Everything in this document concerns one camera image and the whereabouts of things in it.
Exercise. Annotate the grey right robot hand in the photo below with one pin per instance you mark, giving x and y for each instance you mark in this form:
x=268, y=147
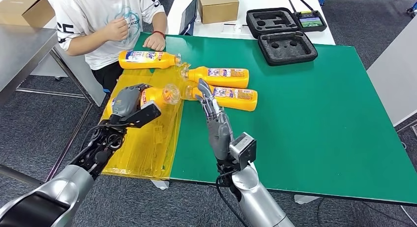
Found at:
x=220, y=134

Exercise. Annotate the person's right hand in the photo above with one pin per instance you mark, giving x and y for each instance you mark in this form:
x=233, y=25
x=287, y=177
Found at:
x=115, y=29

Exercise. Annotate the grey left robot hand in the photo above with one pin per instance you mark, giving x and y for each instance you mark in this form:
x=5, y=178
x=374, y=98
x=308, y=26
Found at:
x=127, y=102

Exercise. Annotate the person's left hand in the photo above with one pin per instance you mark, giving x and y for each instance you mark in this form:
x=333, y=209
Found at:
x=154, y=42

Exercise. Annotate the orange detergent bottle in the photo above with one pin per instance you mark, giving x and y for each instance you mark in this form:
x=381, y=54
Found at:
x=163, y=61
x=156, y=95
x=215, y=81
x=234, y=103

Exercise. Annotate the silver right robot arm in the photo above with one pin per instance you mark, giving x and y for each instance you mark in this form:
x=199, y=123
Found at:
x=254, y=196

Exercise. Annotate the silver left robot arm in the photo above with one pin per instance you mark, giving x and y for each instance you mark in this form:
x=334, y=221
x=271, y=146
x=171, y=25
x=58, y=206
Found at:
x=65, y=189

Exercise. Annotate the person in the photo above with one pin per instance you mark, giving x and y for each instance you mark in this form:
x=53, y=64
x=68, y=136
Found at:
x=94, y=10

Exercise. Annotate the dark tablet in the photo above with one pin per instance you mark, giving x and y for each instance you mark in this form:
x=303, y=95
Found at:
x=188, y=17

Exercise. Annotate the yellow plastic sheet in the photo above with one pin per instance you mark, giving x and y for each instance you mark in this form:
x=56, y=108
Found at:
x=146, y=147

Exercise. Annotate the cardboard box with yellow label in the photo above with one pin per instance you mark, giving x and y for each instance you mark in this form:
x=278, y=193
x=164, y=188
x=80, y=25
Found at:
x=217, y=5

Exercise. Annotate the clear plastic stand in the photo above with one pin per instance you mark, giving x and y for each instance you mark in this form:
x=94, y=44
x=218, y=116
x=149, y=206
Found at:
x=235, y=29

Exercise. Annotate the black pen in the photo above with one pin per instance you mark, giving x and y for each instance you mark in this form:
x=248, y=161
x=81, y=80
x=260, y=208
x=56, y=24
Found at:
x=235, y=24

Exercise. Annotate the plain cardboard box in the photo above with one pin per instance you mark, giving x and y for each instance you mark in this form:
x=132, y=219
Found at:
x=26, y=9

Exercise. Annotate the steel table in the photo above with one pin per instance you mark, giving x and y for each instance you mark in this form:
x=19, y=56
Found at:
x=22, y=53

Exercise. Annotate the black foam-lined case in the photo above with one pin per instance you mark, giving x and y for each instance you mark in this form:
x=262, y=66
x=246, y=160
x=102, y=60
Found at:
x=288, y=54

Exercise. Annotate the black remote controller with screen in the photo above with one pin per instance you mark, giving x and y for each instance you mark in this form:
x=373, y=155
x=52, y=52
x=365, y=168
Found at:
x=310, y=22

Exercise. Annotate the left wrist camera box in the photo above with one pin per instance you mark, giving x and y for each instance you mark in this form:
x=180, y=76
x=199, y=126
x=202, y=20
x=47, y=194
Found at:
x=145, y=115

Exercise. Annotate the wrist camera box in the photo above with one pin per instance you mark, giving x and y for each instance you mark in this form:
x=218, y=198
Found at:
x=145, y=115
x=244, y=150

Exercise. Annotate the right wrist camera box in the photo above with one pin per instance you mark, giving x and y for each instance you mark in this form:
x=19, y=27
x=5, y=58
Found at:
x=244, y=150

